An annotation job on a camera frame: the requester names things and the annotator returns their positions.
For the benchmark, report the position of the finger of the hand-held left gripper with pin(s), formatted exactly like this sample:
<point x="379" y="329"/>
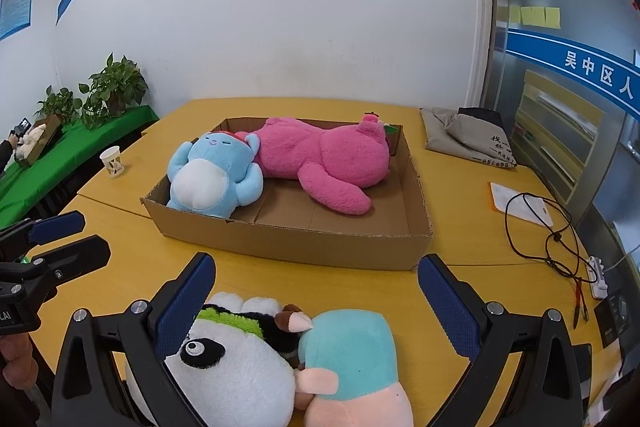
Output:
<point x="57" y="224"/>
<point x="80" y="254"/>

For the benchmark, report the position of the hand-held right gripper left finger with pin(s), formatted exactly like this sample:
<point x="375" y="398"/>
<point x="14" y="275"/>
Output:
<point x="177" y="307"/>

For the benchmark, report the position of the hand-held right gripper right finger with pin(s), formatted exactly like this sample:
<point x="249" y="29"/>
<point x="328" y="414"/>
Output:
<point x="447" y="307"/>

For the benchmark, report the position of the white panda plush toy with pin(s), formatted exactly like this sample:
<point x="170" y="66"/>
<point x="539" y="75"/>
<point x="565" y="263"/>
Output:
<point x="235" y="377"/>

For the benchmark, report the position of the teal and pink plush toy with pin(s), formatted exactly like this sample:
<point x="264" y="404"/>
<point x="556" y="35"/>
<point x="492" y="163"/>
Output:
<point x="350" y="357"/>

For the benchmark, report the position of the blue plush toy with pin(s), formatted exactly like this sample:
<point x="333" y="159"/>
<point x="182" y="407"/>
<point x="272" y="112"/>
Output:
<point x="210" y="177"/>

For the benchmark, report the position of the brown cardboard box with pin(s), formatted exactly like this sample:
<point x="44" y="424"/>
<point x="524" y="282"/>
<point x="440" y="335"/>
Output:
<point x="320" y="237"/>

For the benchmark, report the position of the person's left hand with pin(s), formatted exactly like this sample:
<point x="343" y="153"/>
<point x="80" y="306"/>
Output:
<point x="17" y="362"/>

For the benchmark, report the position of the green table cloth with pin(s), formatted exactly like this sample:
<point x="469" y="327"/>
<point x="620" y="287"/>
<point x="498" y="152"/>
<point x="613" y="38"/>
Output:
<point x="65" y="162"/>

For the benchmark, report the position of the patterned paper cup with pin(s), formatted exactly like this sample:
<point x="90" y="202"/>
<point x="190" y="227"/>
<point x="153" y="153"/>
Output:
<point x="113" y="163"/>

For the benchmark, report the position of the white fluffy toy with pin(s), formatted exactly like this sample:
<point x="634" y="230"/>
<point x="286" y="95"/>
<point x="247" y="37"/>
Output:
<point x="31" y="142"/>

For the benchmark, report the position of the small brown box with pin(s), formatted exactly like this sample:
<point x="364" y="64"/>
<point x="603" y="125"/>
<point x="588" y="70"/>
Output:
<point x="47" y="134"/>

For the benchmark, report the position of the black phone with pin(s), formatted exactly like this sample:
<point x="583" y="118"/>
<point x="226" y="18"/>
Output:
<point x="23" y="127"/>

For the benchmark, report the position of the small green potted plant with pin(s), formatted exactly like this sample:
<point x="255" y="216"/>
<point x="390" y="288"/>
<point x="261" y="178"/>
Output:
<point x="60" y="104"/>

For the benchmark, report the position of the white paper sheet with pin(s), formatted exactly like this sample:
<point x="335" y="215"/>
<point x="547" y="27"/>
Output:
<point x="520" y="202"/>

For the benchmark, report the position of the large green potted plant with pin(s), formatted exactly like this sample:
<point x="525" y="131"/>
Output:
<point x="115" y="87"/>

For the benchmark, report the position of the white power strip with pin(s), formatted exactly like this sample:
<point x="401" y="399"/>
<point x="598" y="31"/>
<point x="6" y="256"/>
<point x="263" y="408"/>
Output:
<point x="598" y="279"/>

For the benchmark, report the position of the black box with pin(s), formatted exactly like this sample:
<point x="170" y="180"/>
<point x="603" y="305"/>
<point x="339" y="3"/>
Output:
<point x="616" y="317"/>

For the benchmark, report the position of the grey canvas bag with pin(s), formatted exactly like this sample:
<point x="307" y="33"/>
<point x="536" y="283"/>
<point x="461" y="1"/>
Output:
<point x="450" y="137"/>

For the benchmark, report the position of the blue window banner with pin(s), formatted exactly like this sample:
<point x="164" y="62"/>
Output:
<point x="565" y="59"/>

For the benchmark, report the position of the yellow sticky note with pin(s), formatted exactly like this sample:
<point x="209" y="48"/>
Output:
<point x="533" y="15"/>
<point x="515" y="14"/>
<point x="552" y="17"/>

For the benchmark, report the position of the blue wall poster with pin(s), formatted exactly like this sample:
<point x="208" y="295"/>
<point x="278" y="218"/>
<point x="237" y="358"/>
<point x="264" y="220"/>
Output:
<point x="15" y="4"/>

